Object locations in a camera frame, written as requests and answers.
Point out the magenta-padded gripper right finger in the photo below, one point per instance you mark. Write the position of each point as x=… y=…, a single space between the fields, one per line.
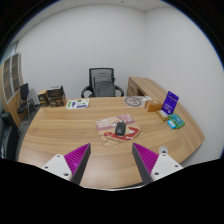
x=164 y=165

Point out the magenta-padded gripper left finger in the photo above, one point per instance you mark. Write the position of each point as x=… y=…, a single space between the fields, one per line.
x=60 y=165

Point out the black computer mouse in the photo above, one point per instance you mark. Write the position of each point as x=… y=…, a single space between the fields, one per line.
x=120 y=128

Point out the small blue pack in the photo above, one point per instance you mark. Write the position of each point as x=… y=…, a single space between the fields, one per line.
x=171 y=124

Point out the green pack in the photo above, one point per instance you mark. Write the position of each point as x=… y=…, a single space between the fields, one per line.
x=177 y=120

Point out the small yellow box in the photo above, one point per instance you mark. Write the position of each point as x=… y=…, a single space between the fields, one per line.
x=162 y=115

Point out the black sofa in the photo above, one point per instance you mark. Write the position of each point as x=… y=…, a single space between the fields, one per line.
x=7 y=136

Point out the small orange box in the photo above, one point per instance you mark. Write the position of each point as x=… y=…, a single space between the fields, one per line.
x=153 y=105

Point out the purple standing card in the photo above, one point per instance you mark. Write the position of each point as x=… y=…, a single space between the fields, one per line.
x=170 y=102

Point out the wide brown carton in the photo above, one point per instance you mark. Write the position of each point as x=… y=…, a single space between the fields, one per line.
x=57 y=101

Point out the white printed paper sheet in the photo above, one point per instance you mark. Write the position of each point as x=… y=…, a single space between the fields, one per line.
x=77 y=103

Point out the white sheet with round print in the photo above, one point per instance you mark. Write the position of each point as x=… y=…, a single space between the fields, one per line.
x=133 y=101

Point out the black box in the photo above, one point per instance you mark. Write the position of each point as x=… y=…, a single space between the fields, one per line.
x=55 y=91

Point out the black visitor chair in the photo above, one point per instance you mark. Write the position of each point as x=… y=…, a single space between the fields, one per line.
x=24 y=96

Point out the wooden side desk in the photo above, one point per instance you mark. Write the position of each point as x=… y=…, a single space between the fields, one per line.
x=146 y=87

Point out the black mesh office chair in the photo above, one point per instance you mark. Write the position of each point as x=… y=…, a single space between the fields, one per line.
x=102 y=83

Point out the wooden shelf unit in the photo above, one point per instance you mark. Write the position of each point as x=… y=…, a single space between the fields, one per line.
x=11 y=81

